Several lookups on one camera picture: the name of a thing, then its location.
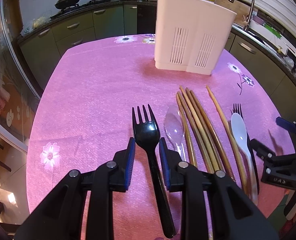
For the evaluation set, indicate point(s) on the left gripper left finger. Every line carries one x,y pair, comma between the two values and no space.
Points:
60,213

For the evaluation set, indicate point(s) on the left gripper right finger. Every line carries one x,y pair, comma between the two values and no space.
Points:
212,199

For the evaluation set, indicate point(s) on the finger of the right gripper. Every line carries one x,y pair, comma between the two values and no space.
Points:
263,152
289,126

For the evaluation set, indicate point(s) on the white plastic spoon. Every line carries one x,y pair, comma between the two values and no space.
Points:
240,135

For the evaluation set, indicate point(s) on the bamboo chopstick separate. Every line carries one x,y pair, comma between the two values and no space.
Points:
237,155

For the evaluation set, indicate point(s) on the black plastic fork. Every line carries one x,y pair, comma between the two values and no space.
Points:
147,136
237,109

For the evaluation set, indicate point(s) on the bamboo chopstick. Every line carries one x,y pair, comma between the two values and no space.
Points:
199,132
188,139
214,152
219,147

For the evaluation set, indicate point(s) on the clear plastic spoon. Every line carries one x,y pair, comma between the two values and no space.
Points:
175,130

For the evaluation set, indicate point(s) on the green kitchen cabinets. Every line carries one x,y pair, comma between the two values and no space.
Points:
43,48

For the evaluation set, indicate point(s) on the pink floral tablecloth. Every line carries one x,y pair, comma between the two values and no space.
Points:
85,117

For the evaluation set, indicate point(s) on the wooden cutting board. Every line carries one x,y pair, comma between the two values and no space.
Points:
240,8

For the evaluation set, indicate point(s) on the white plastic utensil holder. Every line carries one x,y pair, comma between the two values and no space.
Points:
191,35

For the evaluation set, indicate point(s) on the black wok left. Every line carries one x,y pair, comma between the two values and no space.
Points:
62,4

